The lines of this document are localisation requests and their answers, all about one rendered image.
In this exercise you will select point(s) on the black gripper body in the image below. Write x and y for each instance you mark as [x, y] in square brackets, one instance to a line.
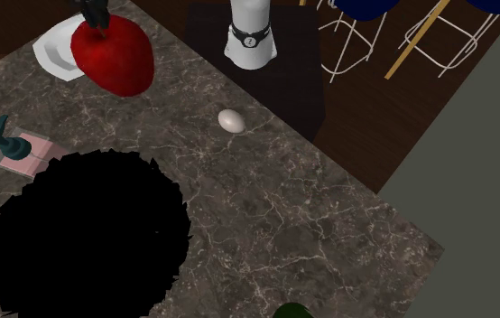
[94, 12]

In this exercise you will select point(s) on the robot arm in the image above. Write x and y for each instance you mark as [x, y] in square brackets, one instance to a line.
[250, 26]

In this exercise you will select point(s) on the red apple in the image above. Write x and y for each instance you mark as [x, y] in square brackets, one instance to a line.
[116, 59]

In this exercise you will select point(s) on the white plate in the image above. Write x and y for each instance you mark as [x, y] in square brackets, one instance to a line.
[54, 50]

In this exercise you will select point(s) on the pink book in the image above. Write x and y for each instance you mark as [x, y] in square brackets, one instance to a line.
[41, 154]

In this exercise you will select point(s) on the teal figure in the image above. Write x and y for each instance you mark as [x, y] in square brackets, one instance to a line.
[12, 146]

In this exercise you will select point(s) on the white egg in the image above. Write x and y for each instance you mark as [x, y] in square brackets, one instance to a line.
[231, 121]

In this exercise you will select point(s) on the dark robot stand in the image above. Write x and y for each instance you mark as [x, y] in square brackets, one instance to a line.
[294, 83]

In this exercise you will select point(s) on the black spiky plant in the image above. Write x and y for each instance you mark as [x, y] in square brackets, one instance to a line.
[87, 238]

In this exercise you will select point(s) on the blue stool with white legs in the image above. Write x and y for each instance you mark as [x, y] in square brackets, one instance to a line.
[364, 8]
[492, 4]

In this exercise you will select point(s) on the light wooden bar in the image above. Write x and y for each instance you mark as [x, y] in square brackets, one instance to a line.
[417, 37]

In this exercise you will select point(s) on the dark green round object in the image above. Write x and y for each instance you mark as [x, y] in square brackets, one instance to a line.
[293, 311]

